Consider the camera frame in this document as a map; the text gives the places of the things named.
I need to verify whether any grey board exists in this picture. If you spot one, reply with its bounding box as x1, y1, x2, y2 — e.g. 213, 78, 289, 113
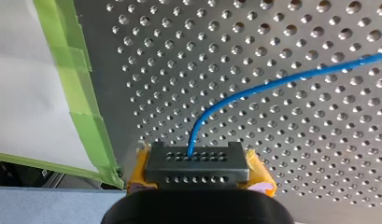
0, 186, 128, 224

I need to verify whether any blue cable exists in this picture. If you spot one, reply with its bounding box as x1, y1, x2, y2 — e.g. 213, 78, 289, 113
144, 51, 382, 190

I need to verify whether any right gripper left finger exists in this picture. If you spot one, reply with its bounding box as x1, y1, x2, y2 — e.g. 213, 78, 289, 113
126, 140, 159, 194

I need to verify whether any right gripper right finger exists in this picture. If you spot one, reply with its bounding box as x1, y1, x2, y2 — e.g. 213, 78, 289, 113
238, 148, 278, 198

